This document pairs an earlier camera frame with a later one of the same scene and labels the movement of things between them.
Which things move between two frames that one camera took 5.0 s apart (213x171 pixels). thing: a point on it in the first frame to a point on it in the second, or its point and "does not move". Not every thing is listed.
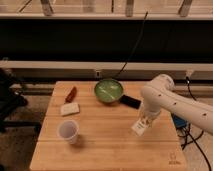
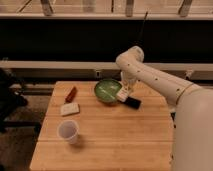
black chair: x=11 y=99 does not move
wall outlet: x=98 y=74 does not move
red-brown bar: x=71 y=95 does not move
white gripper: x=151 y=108 to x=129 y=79
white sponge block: x=69 y=109 does not move
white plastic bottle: x=139 y=127 to x=122 y=95
